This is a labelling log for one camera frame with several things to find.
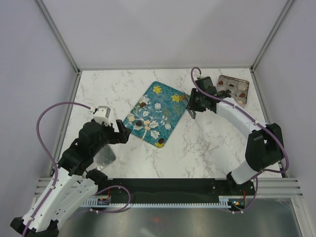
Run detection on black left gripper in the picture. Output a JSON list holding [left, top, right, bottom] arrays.
[[91, 119, 131, 155]]

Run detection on metal tongs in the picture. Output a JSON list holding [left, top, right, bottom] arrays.
[[180, 93, 197, 119]]

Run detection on pink chocolate tin box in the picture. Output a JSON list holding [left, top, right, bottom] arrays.
[[216, 75, 250, 107]]

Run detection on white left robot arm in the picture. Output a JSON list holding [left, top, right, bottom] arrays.
[[10, 119, 131, 237]]

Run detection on white cable duct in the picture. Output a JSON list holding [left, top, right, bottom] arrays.
[[80, 197, 245, 209]]

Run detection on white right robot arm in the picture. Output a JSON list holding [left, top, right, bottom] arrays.
[[187, 88, 284, 195]]

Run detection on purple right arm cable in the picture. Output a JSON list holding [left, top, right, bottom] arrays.
[[191, 67, 290, 214]]

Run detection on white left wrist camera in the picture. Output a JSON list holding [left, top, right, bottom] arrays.
[[89, 106, 111, 126]]

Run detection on metal tin lid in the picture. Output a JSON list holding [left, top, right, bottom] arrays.
[[94, 145, 116, 170]]

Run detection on teal floral tray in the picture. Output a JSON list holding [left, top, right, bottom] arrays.
[[123, 81, 186, 148]]

